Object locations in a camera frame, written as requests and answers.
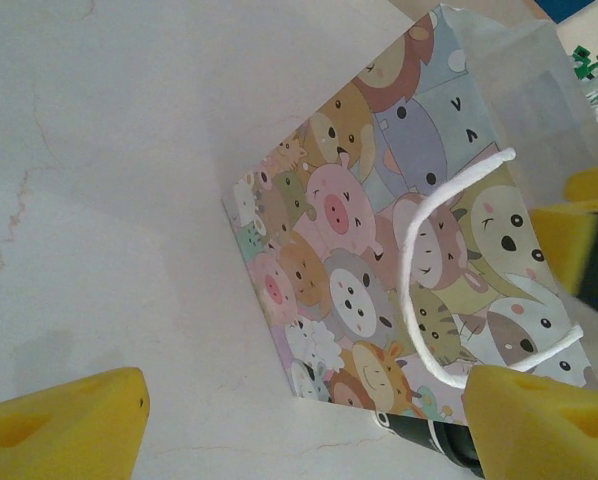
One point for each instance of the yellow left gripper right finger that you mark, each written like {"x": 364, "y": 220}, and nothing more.
{"x": 544, "y": 435}

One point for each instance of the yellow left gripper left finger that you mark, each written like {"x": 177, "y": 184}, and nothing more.
{"x": 54, "y": 435}

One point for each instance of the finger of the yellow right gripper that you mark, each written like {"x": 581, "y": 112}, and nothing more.
{"x": 594, "y": 186}
{"x": 569, "y": 245}

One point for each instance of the patterned paper gift bag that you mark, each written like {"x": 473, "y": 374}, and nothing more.
{"x": 354, "y": 250}

